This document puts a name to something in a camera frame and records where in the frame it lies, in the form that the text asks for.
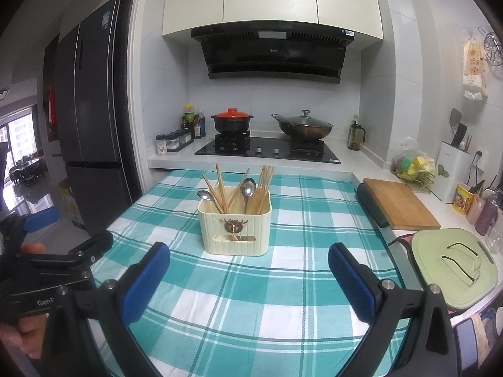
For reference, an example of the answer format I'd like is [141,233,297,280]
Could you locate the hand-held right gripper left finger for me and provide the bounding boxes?
[39,241,171,377]

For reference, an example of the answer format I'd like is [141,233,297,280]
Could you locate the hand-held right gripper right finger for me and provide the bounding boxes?
[328,242,478,377]

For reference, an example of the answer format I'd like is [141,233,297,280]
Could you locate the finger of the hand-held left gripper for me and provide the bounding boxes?
[19,230,114,272]
[0,206,61,245]

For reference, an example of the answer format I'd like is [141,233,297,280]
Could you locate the cream utensil holder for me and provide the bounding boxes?
[197,194,273,257]

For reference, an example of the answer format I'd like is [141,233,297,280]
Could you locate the person's left hand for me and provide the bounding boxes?
[0,313,48,359]

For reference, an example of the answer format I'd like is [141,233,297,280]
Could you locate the cardboard box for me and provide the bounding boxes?
[58,178,85,224]

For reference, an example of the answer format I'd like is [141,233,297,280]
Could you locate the dark dining table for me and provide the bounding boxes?
[10,157,48,187]

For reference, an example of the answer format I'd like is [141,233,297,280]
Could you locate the teal checkered tablecloth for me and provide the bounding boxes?
[84,169,413,377]

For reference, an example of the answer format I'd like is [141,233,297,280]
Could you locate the wooden cutting board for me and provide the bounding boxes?
[362,178,441,230]

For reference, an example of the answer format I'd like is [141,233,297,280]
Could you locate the dark refrigerator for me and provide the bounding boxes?
[53,0,132,226]

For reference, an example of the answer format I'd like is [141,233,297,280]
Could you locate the clear bag yellow green contents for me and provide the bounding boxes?
[393,137,437,193]

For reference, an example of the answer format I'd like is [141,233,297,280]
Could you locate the yellow printed mug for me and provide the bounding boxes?
[452,183,478,215]

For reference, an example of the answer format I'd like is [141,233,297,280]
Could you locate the pink cup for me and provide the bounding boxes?
[467,192,486,224]

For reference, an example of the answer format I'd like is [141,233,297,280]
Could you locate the dark glass kettle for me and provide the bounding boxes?
[348,115,366,151]

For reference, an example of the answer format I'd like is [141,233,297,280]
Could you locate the white knife block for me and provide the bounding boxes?
[437,140,472,204]

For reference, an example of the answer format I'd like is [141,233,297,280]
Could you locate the purple bottle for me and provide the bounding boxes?
[475,194,498,236]

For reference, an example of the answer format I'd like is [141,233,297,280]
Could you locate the yellow-capped bottle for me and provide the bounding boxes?
[181,104,196,140]

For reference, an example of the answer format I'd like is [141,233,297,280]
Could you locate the black gas cooktop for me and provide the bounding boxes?
[194,137,342,164]

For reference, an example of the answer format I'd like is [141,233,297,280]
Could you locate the wok with glass lid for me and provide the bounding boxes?
[271,110,334,142]

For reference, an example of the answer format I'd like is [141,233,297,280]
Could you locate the black clay pot orange lid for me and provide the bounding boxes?
[210,108,253,134]

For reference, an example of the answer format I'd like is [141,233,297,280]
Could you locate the black spatula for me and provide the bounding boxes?
[450,108,463,146]

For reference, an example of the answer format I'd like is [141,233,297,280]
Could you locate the black range hood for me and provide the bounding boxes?
[191,19,356,85]

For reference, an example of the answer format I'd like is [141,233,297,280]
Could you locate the hanging printed bag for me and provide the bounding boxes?
[461,39,489,101]

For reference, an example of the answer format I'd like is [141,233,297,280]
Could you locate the metal steaming rack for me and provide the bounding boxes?
[478,27,503,65]

